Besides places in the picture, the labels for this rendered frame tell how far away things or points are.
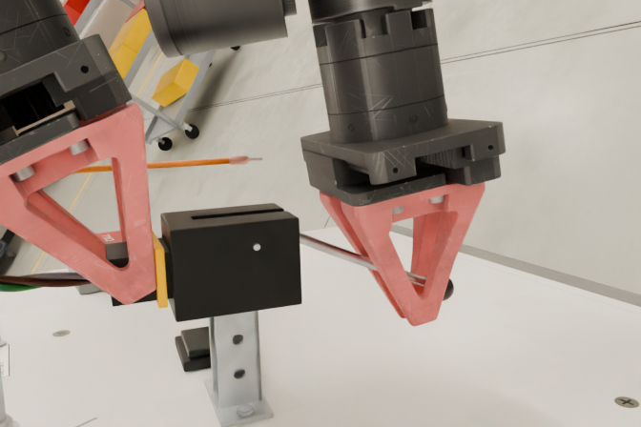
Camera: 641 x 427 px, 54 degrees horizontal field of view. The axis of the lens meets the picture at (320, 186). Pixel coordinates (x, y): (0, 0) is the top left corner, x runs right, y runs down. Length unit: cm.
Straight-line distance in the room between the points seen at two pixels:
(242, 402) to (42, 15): 19
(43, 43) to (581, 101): 174
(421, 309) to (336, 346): 7
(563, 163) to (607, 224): 25
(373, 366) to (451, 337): 6
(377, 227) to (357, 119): 5
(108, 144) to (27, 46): 4
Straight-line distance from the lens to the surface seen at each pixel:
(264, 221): 27
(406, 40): 28
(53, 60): 23
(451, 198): 30
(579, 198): 171
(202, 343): 36
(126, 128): 24
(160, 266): 27
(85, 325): 44
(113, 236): 53
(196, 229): 27
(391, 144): 27
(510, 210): 182
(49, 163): 25
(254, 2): 28
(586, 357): 37
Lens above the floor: 126
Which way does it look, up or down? 29 degrees down
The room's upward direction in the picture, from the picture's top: 56 degrees counter-clockwise
